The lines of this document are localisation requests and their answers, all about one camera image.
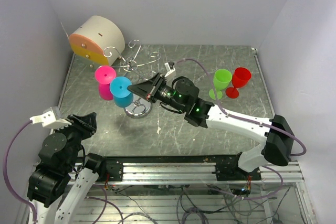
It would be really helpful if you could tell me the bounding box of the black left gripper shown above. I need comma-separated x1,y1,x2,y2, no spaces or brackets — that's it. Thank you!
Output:
52,110,97,168

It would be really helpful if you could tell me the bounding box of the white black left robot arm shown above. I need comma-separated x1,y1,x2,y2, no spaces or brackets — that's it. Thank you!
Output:
27,109,107,223

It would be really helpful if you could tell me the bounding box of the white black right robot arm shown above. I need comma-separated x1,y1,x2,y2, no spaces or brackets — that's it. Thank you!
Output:
127,73,294,180

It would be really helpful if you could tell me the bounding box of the aluminium rail frame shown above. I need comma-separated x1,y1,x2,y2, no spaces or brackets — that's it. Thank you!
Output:
72,158,317,223

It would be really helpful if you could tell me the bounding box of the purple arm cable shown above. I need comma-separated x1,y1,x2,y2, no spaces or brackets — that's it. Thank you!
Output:
2,121,39,222
174,58,308,200

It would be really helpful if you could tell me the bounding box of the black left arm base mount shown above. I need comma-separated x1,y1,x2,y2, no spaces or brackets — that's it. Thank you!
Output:
106,158,123,182

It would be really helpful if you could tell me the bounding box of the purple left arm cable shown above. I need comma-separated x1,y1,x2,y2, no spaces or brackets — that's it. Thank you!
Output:
2,121,39,222

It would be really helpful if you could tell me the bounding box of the chrome wire wine glass rack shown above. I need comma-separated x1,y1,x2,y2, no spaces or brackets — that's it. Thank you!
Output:
103,39,161,119

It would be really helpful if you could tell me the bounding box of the green plastic wine glass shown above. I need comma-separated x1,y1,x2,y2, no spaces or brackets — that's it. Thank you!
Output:
208,69,232,100

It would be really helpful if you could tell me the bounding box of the blue plastic wine glass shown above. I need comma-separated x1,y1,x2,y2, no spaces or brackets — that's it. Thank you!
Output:
110,77,133,108

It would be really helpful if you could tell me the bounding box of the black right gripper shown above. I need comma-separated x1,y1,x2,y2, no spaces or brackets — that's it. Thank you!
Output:
128,72,186,113

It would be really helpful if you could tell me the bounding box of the pink plastic wine glass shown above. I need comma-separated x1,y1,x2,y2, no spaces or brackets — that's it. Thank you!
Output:
94,66,117,101

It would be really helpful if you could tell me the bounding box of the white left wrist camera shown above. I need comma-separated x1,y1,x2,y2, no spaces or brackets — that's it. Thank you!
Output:
29,106,72,130

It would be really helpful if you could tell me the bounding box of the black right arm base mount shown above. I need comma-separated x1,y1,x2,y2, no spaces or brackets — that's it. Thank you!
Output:
214,162,261,182

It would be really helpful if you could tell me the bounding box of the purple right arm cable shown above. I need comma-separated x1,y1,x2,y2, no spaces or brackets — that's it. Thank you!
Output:
174,58,308,200

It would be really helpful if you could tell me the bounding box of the red plastic wine glass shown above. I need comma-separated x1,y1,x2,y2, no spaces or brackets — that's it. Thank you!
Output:
225,67,251,99

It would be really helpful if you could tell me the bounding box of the beige round drawer box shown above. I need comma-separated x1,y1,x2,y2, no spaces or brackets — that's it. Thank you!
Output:
69,15,125,65

